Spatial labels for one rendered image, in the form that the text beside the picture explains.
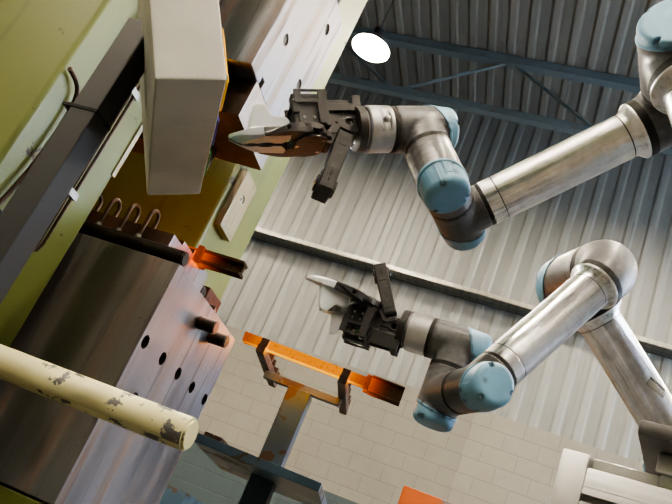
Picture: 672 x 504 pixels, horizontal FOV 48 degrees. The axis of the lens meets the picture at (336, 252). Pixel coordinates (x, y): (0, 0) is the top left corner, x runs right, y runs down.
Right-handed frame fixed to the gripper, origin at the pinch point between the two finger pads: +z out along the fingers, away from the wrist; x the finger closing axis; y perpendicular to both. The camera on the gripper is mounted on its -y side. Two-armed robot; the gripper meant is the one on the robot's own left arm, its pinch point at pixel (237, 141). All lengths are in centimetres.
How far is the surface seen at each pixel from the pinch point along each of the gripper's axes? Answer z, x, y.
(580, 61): -543, -595, 398
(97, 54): 19.7, -16.8, 24.9
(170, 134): 10.9, 13.6, -5.5
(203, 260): 1.3, -44.4, -4.6
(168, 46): 11.6, 27.0, -1.4
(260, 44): -12, -31, 37
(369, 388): -38, -69, -31
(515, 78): -502, -677, 422
